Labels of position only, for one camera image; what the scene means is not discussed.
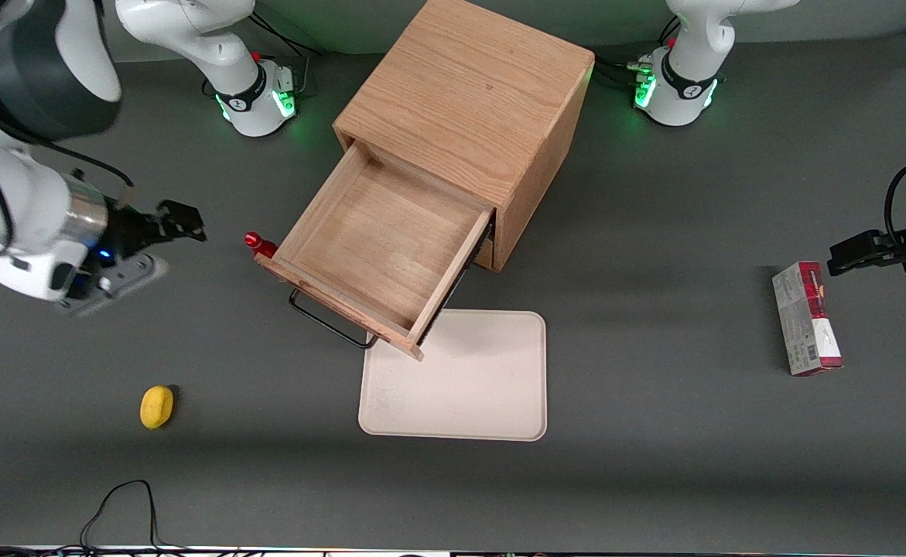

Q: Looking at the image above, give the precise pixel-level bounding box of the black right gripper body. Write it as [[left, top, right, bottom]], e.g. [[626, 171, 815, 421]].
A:
[[101, 201, 164, 265]]

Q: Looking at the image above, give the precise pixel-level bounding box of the black metal drawer handle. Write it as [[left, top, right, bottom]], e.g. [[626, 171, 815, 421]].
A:
[[289, 288, 380, 350]]

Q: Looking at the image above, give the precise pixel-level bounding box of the red soda bottle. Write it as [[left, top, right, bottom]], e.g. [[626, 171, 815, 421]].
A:
[[244, 231, 279, 261]]

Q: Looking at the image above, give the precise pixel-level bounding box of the red and grey carton box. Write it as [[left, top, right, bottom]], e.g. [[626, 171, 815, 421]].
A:
[[771, 261, 843, 378]]

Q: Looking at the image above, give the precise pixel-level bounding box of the yellow lemon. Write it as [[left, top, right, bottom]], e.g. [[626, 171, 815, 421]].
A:
[[139, 386, 174, 431]]

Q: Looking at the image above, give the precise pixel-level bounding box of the cream plastic tray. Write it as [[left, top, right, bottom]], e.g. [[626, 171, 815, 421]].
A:
[[357, 308, 548, 443]]

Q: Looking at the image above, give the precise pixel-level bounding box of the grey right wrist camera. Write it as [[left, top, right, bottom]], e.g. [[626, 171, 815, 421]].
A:
[[58, 254, 169, 316]]

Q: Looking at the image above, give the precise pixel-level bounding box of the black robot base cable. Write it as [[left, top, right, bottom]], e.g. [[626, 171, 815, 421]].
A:
[[592, 54, 648, 87], [248, 14, 322, 60]]

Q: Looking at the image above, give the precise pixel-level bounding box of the thin black table cable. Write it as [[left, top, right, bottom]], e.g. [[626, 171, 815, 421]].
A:
[[80, 480, 166, 555]]

